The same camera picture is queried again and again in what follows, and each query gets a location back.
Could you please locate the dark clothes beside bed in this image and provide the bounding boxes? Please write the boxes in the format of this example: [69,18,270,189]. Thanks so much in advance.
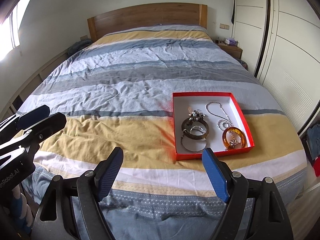
[67,38,93,57]

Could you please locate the red white jewelry box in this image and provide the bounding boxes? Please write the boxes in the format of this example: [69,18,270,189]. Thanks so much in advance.
[172,92,254,160]

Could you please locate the purple tissue box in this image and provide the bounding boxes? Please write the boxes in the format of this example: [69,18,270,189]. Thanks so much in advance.
[223,38,238,46]

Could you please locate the blue jeans pile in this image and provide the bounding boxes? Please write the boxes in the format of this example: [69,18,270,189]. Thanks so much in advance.
[302,123,319,163]

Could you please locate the bright window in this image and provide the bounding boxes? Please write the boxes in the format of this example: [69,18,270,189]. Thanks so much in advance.
[1,0,30,60]

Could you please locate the brown horn bangle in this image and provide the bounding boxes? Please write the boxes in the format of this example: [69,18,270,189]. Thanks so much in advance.
[181,118,209,140]

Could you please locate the wooden nightstand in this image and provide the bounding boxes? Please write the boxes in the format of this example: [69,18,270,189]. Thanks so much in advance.
[217,42,242,59]

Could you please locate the silver wrist watch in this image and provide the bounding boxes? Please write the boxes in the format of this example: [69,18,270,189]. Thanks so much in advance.
[223,136,241,151]

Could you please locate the red bag on floor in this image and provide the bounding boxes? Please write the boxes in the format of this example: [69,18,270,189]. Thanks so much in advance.
[313,157,320,177]

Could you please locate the left gloved hand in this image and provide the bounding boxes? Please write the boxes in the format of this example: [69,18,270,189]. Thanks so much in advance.
[10,185,34,234]

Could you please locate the amber resin bangle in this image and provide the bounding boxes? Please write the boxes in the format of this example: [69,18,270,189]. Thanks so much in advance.
[222,127,247,150]

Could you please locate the thin silver bangle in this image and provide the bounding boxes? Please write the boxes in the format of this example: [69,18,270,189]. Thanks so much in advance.
[180,134,207,153]

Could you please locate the white sliding wardrobe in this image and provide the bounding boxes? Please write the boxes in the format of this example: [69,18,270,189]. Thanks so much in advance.
[232,0,319,134]

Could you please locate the dark bead charm bracelet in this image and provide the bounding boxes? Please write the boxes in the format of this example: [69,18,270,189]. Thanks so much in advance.
[186,106,207,124]

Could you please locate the wooden headboard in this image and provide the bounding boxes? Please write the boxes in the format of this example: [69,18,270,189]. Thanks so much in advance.
[87,2,208,42]

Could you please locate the wall switch plate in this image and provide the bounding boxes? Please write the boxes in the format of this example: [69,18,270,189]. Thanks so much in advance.
[220,23,229,30]

